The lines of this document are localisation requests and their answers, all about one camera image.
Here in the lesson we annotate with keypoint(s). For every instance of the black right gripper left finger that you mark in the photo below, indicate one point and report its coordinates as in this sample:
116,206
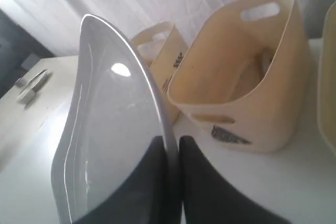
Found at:
111,182

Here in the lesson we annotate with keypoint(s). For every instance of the grey object on table edge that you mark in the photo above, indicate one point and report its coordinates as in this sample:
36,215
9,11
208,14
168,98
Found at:
29,92

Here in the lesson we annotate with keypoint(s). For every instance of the cream bin with triangle mark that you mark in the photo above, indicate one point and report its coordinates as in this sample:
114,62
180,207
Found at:
244,78

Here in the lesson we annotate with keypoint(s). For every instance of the white ceramic bowl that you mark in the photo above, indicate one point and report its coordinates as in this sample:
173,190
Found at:
150,50

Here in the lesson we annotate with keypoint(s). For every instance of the cream bin with circle mark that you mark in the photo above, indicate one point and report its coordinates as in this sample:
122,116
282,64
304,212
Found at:
168,60

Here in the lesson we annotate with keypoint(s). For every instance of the white square plate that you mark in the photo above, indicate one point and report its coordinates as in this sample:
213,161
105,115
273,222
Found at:
115,97

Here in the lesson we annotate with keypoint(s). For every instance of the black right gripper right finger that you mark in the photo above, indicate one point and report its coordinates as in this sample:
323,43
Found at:
209,198

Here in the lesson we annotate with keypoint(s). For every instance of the cream bin with square mark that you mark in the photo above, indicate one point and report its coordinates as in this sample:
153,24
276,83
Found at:
326,81

